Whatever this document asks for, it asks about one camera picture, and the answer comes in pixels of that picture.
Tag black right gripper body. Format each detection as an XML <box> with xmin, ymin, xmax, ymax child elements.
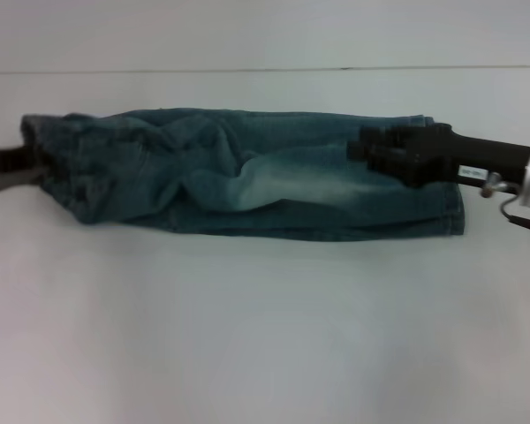
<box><xmin>398</xmin><ymin>122</ymin><xmax>530</xmax><ymax>190</ymax></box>

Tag blue denim shorts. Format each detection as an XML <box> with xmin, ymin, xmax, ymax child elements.
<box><xmin>19</xmin><ymin>106</ymin><xmax>467</xmax><ymax>244</ymax></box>

